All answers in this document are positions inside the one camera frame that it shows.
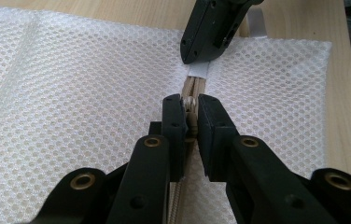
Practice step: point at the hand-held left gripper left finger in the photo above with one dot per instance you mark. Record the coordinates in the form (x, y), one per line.
(174, 133)

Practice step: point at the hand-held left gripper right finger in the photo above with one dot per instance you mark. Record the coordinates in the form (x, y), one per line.
(215, 137)

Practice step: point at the white mesh laundry bag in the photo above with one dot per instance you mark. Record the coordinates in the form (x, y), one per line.
(71, 109)

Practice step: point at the grey tape tab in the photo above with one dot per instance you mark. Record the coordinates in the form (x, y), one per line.
(256, 23)

